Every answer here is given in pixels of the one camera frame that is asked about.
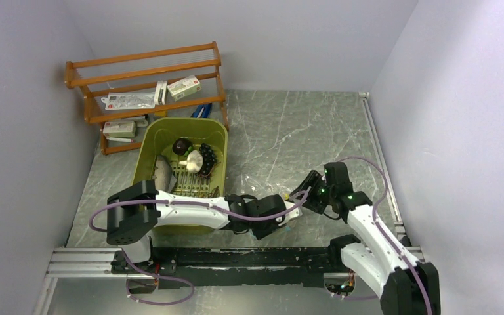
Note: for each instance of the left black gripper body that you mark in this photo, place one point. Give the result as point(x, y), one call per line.
point(260, 228)

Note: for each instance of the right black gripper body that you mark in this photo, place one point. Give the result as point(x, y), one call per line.
point(325, 192)

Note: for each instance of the dark fake grape bunch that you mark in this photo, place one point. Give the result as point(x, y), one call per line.
point(209, 159)

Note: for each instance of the white fake mushroom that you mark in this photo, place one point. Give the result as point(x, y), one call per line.
point(193, 162)

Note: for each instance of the dark fake mangosteen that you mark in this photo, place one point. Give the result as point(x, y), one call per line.
point(182, 147)

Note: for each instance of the olive green plastic bin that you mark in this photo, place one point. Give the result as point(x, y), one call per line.
point(158, 140)

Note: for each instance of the clear zip top bag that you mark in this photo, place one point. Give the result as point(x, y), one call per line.
point(297, 198)

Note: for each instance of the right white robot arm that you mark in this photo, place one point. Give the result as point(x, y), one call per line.
point(403, 283)

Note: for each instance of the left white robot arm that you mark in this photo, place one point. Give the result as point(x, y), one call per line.
point(133, 212)

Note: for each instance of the blue stapler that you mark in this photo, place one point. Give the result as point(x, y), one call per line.
point(202, 111)

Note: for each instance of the white green box on shelf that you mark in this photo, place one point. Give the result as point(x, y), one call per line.
point(184, 87)

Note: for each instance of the small white upright box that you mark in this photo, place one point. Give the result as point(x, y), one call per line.
point(160, 93)

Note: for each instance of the white box lower shelf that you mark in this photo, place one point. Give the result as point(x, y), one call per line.
point(119, 129)

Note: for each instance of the clear blister pack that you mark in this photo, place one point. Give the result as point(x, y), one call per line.
point(128, 101)

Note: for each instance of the orange wooden shelf rack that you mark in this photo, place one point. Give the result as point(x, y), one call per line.
point(134, 85)

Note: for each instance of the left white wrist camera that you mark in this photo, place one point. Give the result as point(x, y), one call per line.
point(294, 214)

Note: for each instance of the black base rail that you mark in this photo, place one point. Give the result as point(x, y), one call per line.
point(306, 266)

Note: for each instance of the aluminium frame rail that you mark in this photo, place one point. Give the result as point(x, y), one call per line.
point(81, 263)

